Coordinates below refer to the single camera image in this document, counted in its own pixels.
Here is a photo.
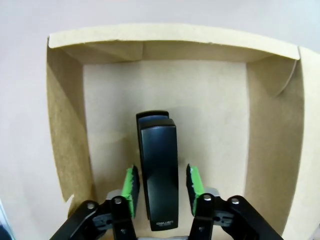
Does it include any black stapler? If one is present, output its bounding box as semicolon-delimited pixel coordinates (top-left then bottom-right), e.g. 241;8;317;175
135;110;180;232

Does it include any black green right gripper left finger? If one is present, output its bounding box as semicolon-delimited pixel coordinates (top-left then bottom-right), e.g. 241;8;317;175
51;163;141;240

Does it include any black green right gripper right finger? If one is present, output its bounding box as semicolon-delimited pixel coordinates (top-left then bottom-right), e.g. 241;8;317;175
186;162;283;240

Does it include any brown cardboard box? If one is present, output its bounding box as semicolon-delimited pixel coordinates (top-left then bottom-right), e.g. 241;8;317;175
46;23;320;240

